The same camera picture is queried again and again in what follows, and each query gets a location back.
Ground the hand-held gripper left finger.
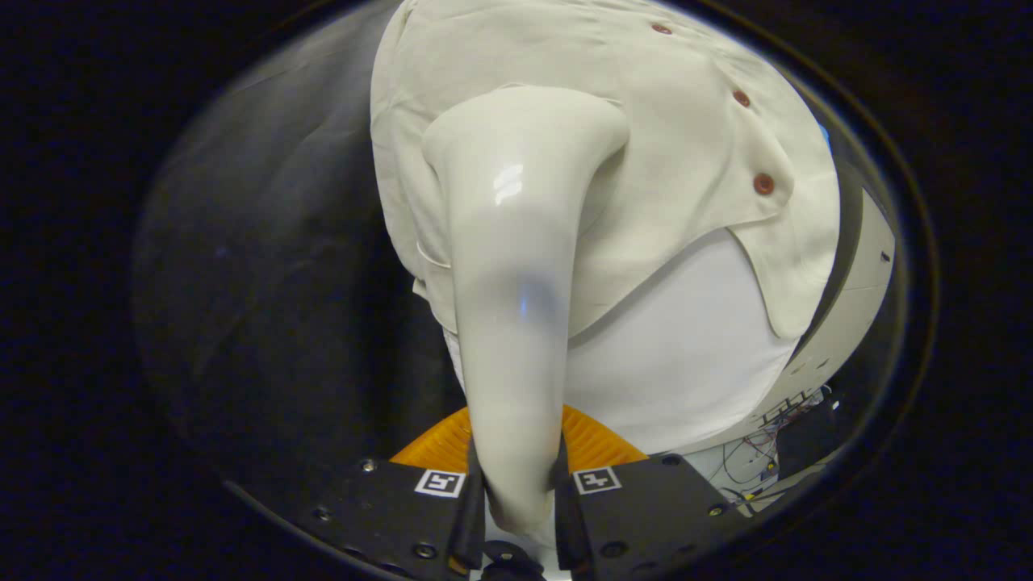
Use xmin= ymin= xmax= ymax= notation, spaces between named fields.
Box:
xmin=311 ymin=406 xmax=487 ymax=581

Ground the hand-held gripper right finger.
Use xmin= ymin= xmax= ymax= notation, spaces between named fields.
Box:
xmin=553 ymin=403 xmax=755 ymax=578

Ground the white garment steamer head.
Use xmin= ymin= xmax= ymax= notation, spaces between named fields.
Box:
xmin=421 ymin=85 xmax=630 ymax=541

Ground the cream button shirt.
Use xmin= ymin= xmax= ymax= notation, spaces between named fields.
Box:
xmin=370 ymin=0 xmax=842 ymax=340

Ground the white ironing board pad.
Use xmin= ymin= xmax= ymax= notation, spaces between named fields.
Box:
xmin=442 ymin=228 xmax=800 ymax=454

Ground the black electronics box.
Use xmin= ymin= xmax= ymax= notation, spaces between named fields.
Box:
xmin=779 ymin=395 xmax=842 ymax=477

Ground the black backdrop cloth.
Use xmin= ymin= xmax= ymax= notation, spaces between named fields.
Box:
xmin=133 ymin=8 xmax=469 ymax=493

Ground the grey and cream cabinet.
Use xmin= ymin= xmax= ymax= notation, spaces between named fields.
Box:
xmin=670 ymin=161 xmax=897 ymax=457

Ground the bundle of thin cables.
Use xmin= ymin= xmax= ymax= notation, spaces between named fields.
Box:
xmin=718 ymin=387 xmax=840 ymax=505

